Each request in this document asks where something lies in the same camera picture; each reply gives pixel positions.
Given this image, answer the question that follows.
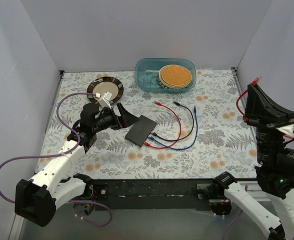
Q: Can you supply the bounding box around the black network switch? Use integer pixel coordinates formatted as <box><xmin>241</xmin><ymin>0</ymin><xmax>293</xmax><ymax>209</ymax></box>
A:
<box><xmin>125</xmin><ymin>115</ymin><xmax>157</xmax><ymax>147</ymax></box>

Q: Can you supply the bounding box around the blue ethernet cable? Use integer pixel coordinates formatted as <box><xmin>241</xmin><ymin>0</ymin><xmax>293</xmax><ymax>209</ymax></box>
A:
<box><xmin>148</xmin><ymin>105</ymin><xmax>199</xmax><ymax>151</ymax></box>

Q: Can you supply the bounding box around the black ethernet cable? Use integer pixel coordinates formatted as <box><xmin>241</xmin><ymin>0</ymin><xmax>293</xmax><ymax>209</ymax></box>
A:
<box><xmin>152</xmin><ymin>100</ymin><xmax>196</xmax><ymax>142</ymax></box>

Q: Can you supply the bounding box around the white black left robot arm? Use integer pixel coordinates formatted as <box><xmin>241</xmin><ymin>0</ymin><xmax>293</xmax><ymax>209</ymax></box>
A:
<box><xmin>14</xmin><ymin>103</ymin><xmax>139</xmax><ymax>227</ymax></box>

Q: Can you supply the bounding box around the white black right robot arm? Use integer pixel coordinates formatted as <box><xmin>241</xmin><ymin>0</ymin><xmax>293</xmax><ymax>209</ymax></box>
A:
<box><xmin>213</xmin><ymin>81</ymin><xmax>294</xmax><ymax>240</ymax></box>

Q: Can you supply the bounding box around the dark rimmed beige plate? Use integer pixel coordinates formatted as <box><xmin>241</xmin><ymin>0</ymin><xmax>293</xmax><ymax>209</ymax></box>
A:
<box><xmin>86</xmin><ymin>76</ymin><xmax>124</xmax><ymax>104</ymax></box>

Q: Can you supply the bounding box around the striped bowl in container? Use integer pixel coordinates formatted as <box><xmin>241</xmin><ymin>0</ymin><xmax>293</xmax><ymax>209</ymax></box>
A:
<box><xmin>158</xmin><ymin>67</ymin><xmax>197</xmax><ymax>90</ymax></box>

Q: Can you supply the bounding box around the teal transparent plastic container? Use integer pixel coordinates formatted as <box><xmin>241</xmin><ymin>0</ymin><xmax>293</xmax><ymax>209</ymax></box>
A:
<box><xmin>134</xmin><ymin>58</ymin><xmax>196</xmax><ymax>94</ymax></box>

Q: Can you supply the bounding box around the floral patterned table mat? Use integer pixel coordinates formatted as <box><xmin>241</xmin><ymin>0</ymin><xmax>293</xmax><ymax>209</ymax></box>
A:
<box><xmin>37</xmin><ymin>69</ymin><xmax>257</xmax><ymax>179</ymax></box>

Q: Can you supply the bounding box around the orange woven round coaster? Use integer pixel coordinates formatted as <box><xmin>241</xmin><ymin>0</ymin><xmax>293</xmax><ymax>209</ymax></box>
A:
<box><xmin>161</xmin><ymin>64</ymin><xmax>192</xmax><ymax>86</ymax></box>

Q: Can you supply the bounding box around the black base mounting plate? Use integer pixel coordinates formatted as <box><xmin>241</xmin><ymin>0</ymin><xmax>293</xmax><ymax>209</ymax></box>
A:
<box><xmin>30</xmin><ymin>173</ymin><xmax>272</xmax><ymax>212</ymax></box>

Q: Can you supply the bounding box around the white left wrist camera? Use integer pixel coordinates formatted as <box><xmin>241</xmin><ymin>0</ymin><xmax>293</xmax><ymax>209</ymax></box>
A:
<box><xmin>95</xmin><ymin>91</ymin><xmax>112</xmax><ymax>109</ymax></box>

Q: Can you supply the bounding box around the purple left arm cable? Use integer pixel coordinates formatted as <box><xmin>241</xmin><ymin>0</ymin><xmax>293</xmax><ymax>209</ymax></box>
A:
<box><xmin>0</xmin><ymin>92</ymin><xmax>113</xmax><ymax>228</ymax></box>

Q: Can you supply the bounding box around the aluminium frame rail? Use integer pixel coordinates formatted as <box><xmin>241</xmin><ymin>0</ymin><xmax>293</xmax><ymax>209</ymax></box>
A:
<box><xmin>208</xmin><ymin>181</ymin><xmax>270</xmax><ymax>202</ymax></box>

